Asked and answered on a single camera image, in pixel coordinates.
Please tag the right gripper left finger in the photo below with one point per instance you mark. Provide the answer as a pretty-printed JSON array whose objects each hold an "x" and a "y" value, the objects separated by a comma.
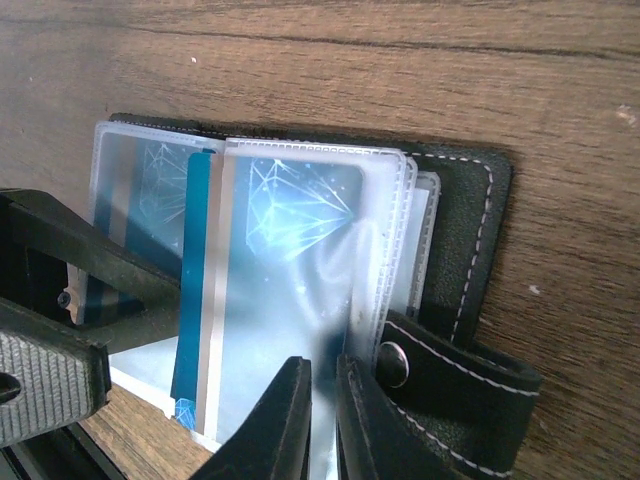
[{"x": 273, "y": 442}]

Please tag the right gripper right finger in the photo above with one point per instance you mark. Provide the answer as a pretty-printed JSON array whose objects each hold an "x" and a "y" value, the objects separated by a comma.
[{"x": 373, "y": 440}]

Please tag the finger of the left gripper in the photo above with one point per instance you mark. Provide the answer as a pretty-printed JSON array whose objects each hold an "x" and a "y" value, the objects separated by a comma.
[
  {"x": 56, "y": 376},
  {"x": 40, "y": 223}
]

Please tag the black card holder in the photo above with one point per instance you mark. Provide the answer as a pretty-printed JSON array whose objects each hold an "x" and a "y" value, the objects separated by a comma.
[{"x": 426, "y": 236}]

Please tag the blue credit card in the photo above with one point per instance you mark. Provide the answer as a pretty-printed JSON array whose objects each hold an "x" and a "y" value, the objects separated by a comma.
[
  {"x": 138, "y": 189},
  {"x": 267, "y": 274}
]

